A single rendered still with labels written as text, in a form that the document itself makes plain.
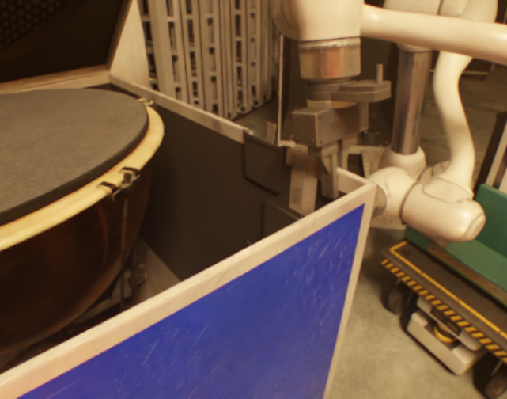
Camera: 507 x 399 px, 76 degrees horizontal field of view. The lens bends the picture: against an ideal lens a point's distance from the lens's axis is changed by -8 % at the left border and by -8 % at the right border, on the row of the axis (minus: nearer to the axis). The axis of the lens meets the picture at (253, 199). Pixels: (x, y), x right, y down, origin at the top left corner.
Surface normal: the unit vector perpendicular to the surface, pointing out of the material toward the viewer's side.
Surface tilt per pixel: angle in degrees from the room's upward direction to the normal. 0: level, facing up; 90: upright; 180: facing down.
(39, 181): 0
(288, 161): 90
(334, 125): 80
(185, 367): 90
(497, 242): 90
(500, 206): 90
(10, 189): 0
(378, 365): 0
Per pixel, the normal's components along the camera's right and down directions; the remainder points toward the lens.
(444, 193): -0.49, -0.43
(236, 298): 0.64, 0.40
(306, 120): -0.77, 0.34
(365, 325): 0.00, -0.85
